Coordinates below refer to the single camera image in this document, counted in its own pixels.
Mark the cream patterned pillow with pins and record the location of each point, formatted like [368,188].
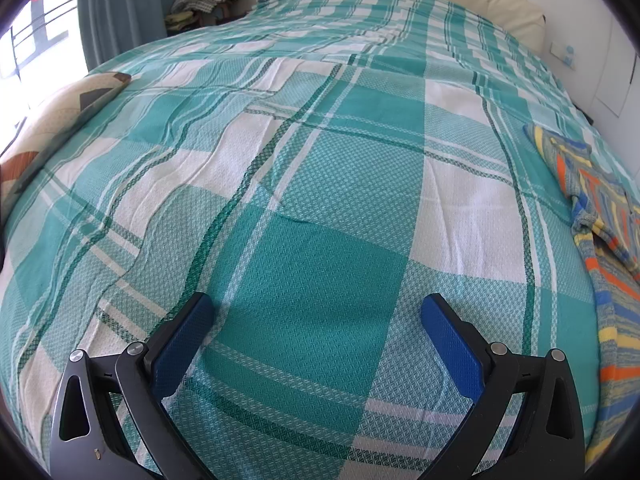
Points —
[50,115]

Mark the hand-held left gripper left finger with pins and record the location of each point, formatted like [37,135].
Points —
[182,345]

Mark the yellow green cloth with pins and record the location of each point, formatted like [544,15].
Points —
[180,19]

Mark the blue curtain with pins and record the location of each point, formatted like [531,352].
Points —
[125,5]

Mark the white wall paper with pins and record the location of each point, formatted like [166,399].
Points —
[617,75]

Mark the white wall outlet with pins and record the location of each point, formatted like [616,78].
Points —
[560,51]

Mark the striped knit sweater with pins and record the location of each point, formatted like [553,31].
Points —
[615,220]

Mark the window with black railing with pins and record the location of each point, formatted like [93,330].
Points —
[30,30]

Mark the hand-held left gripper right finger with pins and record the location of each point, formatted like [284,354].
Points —
[452,345]

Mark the dark wooden stool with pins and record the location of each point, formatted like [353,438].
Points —
[225,10]

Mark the teal checked bed blanket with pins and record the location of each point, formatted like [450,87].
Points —
[300,185]

